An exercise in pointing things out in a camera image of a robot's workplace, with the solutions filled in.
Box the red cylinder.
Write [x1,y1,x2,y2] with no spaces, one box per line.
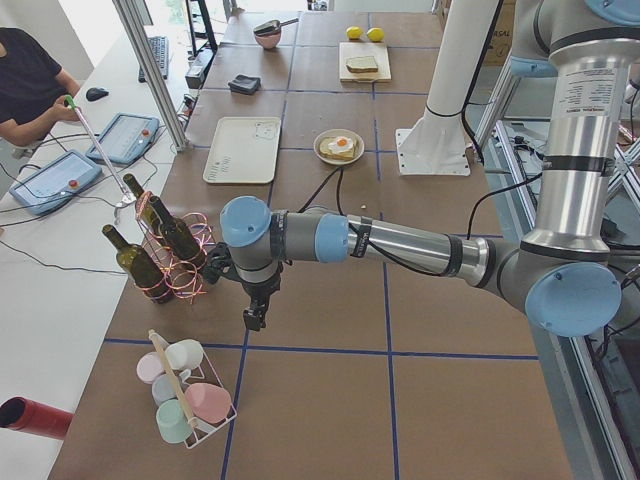
[1,397,74,440]

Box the green wine bottle middle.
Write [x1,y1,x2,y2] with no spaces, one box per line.
[149,195,206,270]

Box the far blue teach pendant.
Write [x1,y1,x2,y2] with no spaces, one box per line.
[97,113,160,166]

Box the green wine bottle front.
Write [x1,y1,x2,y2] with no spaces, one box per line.
[102,224,174,304]

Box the white cup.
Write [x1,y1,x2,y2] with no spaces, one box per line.
[165,339,204,370]

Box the aluminium frame post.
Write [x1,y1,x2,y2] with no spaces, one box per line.
[112,0,189,152]

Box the white round plate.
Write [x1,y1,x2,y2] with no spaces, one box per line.
[313,129,364,166]

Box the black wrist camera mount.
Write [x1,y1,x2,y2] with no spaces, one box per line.
[201,242,238,285]

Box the pink cup large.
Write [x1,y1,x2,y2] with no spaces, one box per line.
[185,383,232,424]

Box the pink bowl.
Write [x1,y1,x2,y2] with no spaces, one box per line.
[254,31,282,50]

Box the pale blue cup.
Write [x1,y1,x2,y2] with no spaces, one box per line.
[151,374,177,406]

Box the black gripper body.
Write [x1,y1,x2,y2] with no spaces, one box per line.
[242,272,281,311]

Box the near blue teach pendant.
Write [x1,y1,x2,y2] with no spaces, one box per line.
[9,150,102,216]

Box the cream bear tray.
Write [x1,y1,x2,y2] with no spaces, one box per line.
[202,117,281,185]

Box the right yellow lemon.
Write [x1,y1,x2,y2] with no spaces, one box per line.
[366,27,385,43]

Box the fried egg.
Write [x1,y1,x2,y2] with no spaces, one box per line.
[327,136,355,154]

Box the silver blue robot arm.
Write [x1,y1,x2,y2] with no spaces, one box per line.
[220,1,639,337]

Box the bread slice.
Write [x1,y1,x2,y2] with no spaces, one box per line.
[345,55,379,74]
[319,135,357,161]

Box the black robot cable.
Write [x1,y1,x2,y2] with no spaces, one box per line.
[297,166,346,213]

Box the blue teach pendant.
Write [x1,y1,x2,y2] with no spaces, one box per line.
[9,150,102,216]
[97,113,160,166]

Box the left yellow lemon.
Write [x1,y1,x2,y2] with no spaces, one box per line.
[346,26,363,40]

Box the metal scoop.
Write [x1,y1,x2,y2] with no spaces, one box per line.
[253,18,299,36]

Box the grey folded cloth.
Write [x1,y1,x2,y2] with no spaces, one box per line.
[228,74,261,95]

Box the white wire cup rack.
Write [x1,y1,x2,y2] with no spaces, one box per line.
[136,330,237,449]

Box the long reacher stick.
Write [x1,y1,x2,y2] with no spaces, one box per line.
[63,94,136,223]

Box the mint green cup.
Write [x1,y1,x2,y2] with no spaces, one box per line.
[156,399,193,444]

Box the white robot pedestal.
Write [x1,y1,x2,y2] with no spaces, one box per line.
[396,0,502,176]

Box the black keyboard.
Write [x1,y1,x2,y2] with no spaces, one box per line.
[147,36,170,80]

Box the copper wire bottle rack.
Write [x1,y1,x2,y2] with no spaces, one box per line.
[136,212,215,304]

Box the green wine bottle rear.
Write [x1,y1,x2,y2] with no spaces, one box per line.
[123,173,160,235]

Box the cardboard box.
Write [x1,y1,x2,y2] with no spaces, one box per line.
[483,0,515,66]

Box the green wine bottle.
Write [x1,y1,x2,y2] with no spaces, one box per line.
[149,195,206,270]
[123,173,160,235]
[102,224,174,304]

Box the wooden cutting board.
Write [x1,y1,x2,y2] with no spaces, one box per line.
[338,41,392,82]

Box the black computer mouse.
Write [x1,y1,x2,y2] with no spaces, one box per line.
[85,87,109,102]

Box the light pink cup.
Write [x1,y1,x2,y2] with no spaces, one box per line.
[136,352,165,385]

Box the yellow lemon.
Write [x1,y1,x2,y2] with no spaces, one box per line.
[366,27,385,43]
[346,26,363,40]

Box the seated person black shirt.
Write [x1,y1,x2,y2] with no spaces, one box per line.
[1,27,80,147]

